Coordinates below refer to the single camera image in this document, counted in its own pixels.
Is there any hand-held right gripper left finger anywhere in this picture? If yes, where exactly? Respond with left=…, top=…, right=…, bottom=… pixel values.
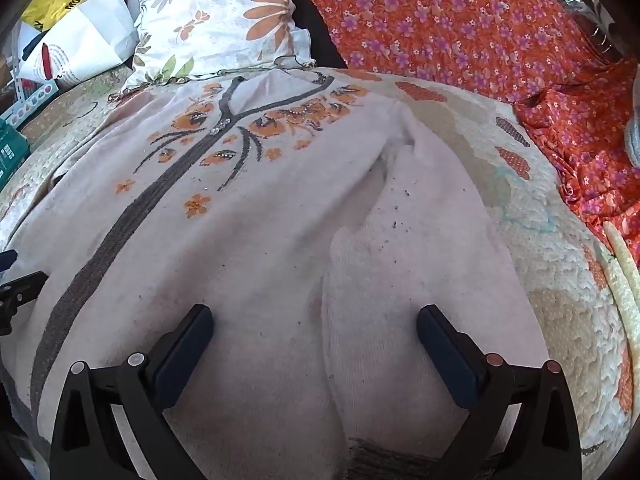
left=50, top=304, right=216, bottom=480

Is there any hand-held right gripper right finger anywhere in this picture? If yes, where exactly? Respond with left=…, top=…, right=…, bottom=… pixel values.
left=416, top=304, right=583, bottom=480

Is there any pale pink flower-embroidered cardigan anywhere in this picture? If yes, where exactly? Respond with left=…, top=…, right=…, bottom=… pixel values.
left=0, top=67, right=551, bottom=480

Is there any green box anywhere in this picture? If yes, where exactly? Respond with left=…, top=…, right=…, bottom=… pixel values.
left=0, top=119, right=31, bottom=191

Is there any cream quilted heart bedspread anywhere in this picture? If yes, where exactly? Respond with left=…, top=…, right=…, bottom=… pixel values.
left=0, top=65, right=638, bottom=466

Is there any white paper bag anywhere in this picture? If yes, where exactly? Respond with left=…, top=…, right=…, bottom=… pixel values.
left=20, top=0, right=138, bottom=91

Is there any yellow plastic bag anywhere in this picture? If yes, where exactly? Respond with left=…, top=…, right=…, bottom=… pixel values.
left=20, top=0, right=91, bottom=28

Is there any grey cloth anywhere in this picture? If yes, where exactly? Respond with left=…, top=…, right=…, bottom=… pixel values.
left=624, top=110, right=640, bottom=167

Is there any white floral pillow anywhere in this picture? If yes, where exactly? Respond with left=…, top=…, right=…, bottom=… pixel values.
left=107, top=0, right=316, bottom=103

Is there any orange floral cloth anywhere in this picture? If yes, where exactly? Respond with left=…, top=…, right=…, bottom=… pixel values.
left=292, top=0, right=640, bottom=256

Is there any black cloth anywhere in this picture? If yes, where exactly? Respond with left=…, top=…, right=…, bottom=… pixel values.
left=285, top=0, right=348, bottom=68

